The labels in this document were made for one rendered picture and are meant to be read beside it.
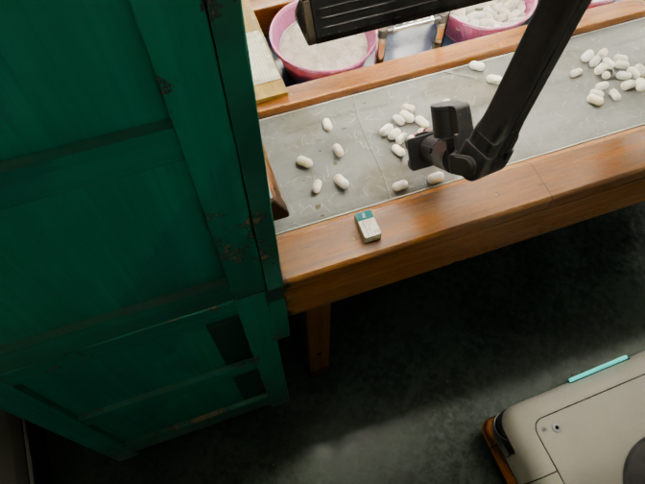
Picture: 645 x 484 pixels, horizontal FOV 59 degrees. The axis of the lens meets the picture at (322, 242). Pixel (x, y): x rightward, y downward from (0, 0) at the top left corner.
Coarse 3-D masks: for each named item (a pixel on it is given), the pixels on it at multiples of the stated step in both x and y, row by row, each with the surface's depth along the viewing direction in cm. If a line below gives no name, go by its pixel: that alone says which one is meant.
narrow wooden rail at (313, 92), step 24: (624, 0) 145; (600, 24) 142; (456, 48) 137; (480, 48) 137; (504, 48) 138; (360, 72) 134; (384, 72) 134; (408, 72) 134; (432, 72) 136; (288, 96) 130; (312, 96) 130; (336, 96) 132
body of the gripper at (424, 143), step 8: (416, 136) 112; (424, 136) 112; (432, 136) 110; (408, 144) 111; (416, 144) 112; (424, 144) 110; (432, 144) 108; (408, 152) 112; (416, 152) 112; (424, 152) 110; (416, 160) 113; (424, 160) 113; (416, 168) 113
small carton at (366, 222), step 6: (366, 210) 113; (354, 216) 113; (360, 216) 112; (366, 216) 112; (372, 216) 112; (360, 222) 112; (366, 222) 112; (372, 222) 112; (360, 228) 111; (366, 228) 111; (372, 228) 111; (378, 228) 111; (366, 234) 110; (372, 234) 110; (378, 234) 111; (366, 240) 111; (372, 240) 112
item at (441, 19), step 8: (432, 16) 131; (440, 16) 131; (448, 16) 132; (400, 24) 129; (408, 24) 130; (416, 24) 130; (424, 24) 131; (440, 24) 132; (384, 32) 128; (392, 32) 129; (440, 32) 134; (376, 40) 131; (384, 40) 130; (440, 40) 137; (376, 48) 133; (384, 48) 133; (432, 48) 139; (376, 56) 135; (384, 56) 135
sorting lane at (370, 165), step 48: (576, 48) 141; (624, 48) 141; (384, 96) 133; (432, 96) 133; (480, 96) 133; (576, 96) 133; (624, 96) 133; (288, 144) 127; (384, 144) 127; (528, 144) 127; (576, 144) 127; (288, 192) 121; (336, 192) 121; (384, 192) 121
